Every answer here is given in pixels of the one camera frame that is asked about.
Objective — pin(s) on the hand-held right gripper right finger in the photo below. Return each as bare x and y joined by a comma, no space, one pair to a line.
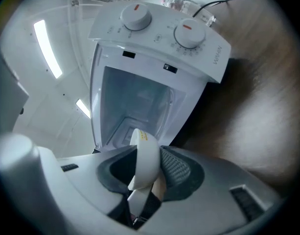
213,187

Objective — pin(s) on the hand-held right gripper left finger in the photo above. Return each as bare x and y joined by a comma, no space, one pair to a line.
86,180

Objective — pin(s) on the white bowl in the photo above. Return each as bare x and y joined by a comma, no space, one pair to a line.
147,160

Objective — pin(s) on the white microwave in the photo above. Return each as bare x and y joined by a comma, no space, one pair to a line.
149,48

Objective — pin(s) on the ceiling light strip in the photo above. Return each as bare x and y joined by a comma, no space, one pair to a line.
47,48
83,108

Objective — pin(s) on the clear plastic jar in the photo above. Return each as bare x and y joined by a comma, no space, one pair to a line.
179,4

